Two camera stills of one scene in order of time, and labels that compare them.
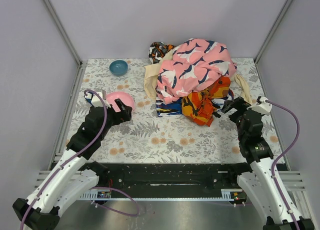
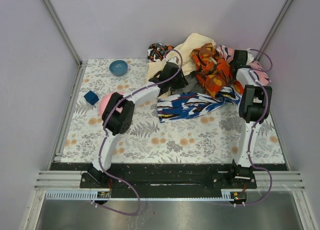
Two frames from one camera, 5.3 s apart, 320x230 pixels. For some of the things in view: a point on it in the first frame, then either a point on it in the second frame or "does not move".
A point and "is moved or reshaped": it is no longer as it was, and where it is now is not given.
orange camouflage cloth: (198, 107) → (212, 73)
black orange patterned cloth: (156, 51) does not move
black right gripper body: (236, 108) → (236, 63)
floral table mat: (146, 138) does not move
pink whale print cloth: (194, 64) → (227, 53)
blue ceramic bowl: (118, 67) does not move
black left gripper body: (116, 114) → (178, 78)
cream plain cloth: (150, 81) is moved or reshaped
